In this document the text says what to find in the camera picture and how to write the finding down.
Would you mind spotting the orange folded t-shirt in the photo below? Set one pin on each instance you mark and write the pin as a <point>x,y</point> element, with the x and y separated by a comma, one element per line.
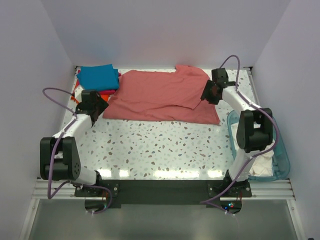
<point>77,98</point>

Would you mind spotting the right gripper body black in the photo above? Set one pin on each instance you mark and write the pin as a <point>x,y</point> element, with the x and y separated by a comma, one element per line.
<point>212,93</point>

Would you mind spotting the white t-shirt in bin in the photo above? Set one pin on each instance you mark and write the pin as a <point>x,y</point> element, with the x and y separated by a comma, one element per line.
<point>263,164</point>

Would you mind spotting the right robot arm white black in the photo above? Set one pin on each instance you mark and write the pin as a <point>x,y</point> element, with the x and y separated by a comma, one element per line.
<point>255,126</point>

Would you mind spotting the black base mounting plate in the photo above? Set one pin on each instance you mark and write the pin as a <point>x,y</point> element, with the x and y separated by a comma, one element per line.
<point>117,193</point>

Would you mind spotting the aluminium rail frame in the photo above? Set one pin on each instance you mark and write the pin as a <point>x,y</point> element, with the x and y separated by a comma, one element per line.
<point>275,190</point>

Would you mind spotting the blue folded t-shirt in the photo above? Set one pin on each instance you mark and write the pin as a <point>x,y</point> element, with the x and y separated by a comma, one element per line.
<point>99,78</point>

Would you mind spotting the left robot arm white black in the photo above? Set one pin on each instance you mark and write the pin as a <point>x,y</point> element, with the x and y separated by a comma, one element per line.
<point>59,155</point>

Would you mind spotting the salmon pink t-shirt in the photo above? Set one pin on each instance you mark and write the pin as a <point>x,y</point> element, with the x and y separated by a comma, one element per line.
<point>162,96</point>

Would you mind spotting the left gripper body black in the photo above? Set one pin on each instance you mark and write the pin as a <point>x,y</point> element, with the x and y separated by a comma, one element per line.
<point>96,105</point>

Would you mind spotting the magenta folded t-shirt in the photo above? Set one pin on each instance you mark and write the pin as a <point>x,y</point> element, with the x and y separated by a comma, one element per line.
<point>79,87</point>

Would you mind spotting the teal transparent plastic bin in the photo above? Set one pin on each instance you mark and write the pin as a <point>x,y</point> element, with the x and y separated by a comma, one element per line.
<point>280,162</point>

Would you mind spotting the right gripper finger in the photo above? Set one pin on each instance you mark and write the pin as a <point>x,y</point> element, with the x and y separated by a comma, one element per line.
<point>206,94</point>
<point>213,100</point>

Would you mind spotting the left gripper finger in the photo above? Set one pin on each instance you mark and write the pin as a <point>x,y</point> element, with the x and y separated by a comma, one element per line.
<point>102,105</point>
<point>94,117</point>

